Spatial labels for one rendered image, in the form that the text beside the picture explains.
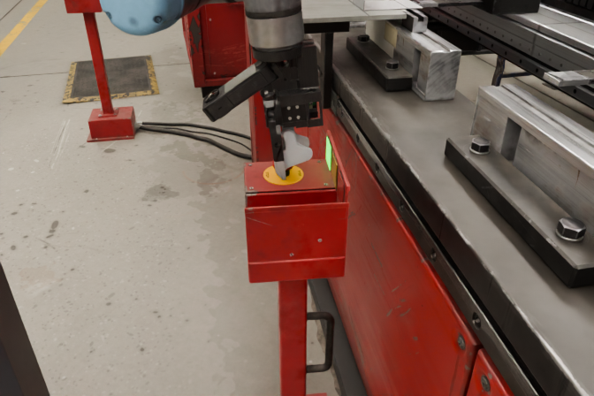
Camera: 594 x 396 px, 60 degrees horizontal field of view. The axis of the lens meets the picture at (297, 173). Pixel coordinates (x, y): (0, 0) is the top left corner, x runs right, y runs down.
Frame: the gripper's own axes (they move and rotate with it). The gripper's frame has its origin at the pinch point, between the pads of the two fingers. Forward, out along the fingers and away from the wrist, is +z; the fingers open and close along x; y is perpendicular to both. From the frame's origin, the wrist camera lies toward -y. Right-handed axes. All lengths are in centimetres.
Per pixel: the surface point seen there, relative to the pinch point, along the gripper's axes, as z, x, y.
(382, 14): -13.9, 33.7, 24.9
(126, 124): 68, 192, -77
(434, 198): -1.5, -14.9, 19.7
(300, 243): 10.5, -5.0, 1.9
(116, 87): 72, 268, -100
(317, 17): -15.1, 32.7, 11.7
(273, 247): 10.7, -5.0, -2.3
